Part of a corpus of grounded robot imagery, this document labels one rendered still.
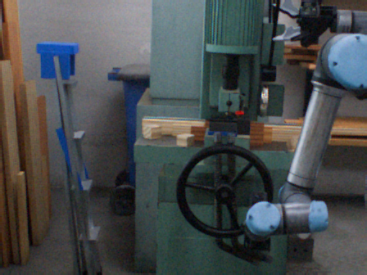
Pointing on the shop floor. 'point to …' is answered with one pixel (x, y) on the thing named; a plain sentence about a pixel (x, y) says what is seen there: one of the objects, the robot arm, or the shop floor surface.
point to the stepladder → (71, 153)
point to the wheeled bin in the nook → (136, 87)
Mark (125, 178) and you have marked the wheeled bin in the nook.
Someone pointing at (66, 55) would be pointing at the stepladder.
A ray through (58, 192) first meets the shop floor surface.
